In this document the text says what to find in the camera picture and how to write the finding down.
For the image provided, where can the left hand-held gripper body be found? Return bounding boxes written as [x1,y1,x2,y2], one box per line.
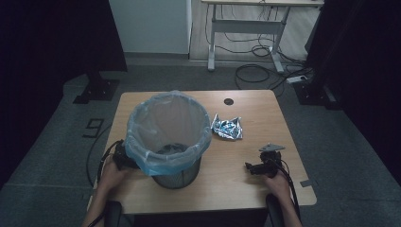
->
[112,139,140,171]

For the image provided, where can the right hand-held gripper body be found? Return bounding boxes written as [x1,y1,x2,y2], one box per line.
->
[258,143,287,178]

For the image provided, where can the silver foil wrapper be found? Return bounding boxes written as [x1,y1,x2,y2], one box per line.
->
[210,113,244,141]

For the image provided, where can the blue plastic bin liner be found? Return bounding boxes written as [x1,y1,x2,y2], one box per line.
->
[124,90,214,177]

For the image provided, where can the black mesh trash bin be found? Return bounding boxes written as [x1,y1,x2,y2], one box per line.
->
[150,143,202,190]

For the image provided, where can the person's left hand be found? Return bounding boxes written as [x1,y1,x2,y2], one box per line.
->
[98,156,136,194]

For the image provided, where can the person's right hand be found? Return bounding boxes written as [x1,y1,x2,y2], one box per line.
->
[262,171,291,202]

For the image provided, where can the black chair armrest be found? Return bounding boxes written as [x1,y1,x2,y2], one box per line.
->
[103,200,123,227]
[265,193,286,227]

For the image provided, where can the grey tape piece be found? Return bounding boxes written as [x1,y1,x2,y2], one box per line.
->
[299,178,319,188]

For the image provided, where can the black stand base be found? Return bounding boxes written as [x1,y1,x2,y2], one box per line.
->
[72,71,121,106]
[292,79,344,111]

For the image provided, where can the white power strip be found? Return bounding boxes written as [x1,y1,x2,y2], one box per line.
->
[285,75,308,85]

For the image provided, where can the black curtain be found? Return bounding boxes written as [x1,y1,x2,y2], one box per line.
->
[0,0,129,190]
[304,0,401,187]

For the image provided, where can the white cabinet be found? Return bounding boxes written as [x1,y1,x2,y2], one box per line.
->
[108,0,193,56]

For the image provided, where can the black floor cables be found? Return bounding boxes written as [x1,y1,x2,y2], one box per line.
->
[204,4,315,92]

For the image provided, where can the white metal frame desk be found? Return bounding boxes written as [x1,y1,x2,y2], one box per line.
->
[200,0,325,74]

